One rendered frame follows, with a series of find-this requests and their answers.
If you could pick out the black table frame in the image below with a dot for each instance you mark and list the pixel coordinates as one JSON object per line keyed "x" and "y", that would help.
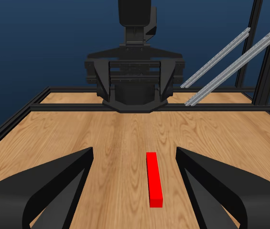
{"x": 65, "y": 107}

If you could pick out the thin red peg bar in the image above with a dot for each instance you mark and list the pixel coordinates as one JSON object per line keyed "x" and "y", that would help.
{"x": 154, "y": 179}

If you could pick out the silver aluminium brace rail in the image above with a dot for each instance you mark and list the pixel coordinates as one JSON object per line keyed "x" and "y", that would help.
{"x": 216, "y": 57}
{"x": 230, "y": 68}

